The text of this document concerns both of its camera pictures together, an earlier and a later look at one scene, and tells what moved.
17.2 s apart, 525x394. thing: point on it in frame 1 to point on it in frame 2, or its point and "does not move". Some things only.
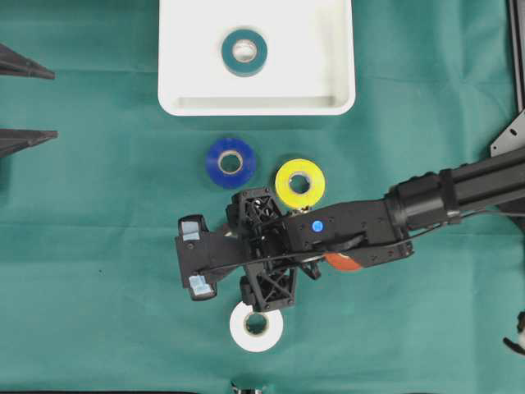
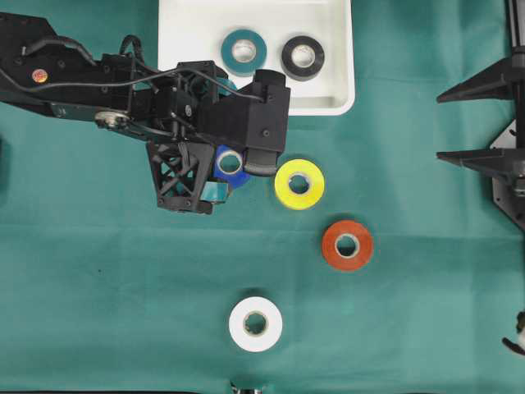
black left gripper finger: (14, 140) to (205, 154)
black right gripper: (270, 270) to (515, 88)
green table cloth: (92, 295) does not move
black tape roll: (226, 230) to (306, 73)
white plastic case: (256, 57) does not move
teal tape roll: (239, 68) does not move
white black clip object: (518, 346) does not move
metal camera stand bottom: (244, 390) does not move
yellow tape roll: (316, 188) does not move
